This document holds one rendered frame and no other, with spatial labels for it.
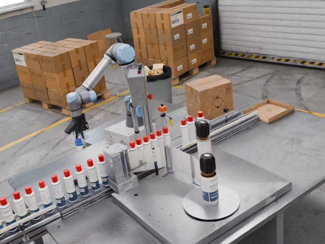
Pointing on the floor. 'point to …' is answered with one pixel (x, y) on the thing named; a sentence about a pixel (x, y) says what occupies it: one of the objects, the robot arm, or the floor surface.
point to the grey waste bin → (161, 90)
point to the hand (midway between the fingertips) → (80, 142)
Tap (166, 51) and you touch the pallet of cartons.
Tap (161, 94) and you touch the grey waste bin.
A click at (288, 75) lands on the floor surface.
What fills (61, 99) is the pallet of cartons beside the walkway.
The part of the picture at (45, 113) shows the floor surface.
